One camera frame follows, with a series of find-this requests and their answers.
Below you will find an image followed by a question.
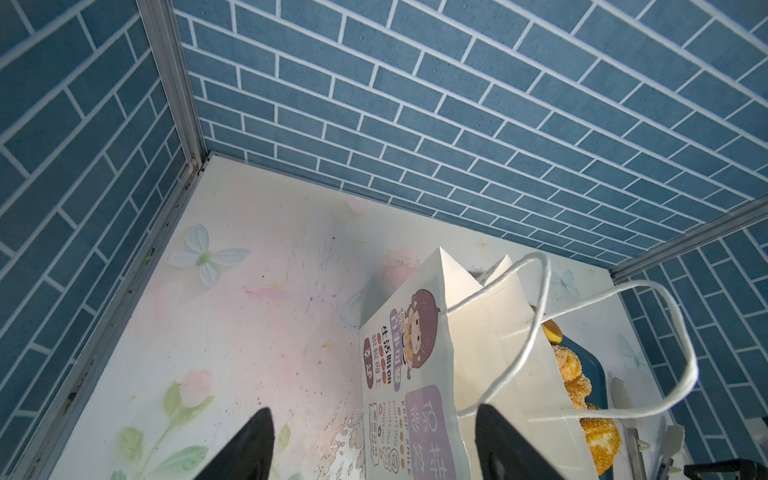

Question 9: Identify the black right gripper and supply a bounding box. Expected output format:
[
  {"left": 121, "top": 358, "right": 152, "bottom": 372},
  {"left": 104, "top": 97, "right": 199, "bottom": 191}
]
[{"left": 683, "top": 459, "right": 768, "bottom": 480}]

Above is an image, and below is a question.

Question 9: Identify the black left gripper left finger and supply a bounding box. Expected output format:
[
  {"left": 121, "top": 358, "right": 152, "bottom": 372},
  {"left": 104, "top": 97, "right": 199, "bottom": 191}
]
[{"left": 195, "top": 407, "right": 275, "bottom": 480}]

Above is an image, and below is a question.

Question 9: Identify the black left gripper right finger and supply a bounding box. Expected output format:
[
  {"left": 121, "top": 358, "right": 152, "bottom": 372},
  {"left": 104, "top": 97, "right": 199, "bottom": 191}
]
[{"left": 475, "top": 404, "right": 562, "bottom": 480}]

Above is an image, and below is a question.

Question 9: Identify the twisted sugar bread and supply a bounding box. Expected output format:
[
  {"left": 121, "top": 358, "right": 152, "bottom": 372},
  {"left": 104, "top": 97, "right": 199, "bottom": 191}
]
[{"left": 552, "top": 345, "right": 592, "bottom": 410}]

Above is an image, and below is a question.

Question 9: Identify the white paper bag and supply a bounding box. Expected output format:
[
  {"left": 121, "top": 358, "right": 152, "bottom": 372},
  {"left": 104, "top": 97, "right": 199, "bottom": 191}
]
[{"left": 360, "top": 249, "right": 699, "bottom": 479}]

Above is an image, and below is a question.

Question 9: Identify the large sesame bread loaf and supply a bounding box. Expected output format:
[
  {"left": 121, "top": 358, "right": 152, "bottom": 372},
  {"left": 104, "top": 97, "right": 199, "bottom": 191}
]
[{"left": 580, "top": 418, "right": 621, "bottom": 476}]

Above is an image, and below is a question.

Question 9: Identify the small round muffin bread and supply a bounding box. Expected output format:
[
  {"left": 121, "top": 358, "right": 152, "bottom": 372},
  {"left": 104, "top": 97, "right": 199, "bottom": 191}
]
[{"left": 541, "top": 320, "right": 564, "bottom": 345}]

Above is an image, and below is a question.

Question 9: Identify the dark teal tray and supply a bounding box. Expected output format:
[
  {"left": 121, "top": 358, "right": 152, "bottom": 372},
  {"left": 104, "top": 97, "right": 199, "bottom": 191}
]
[{"left": 559, "top": 340, "right": 613, "bottom": 479}]

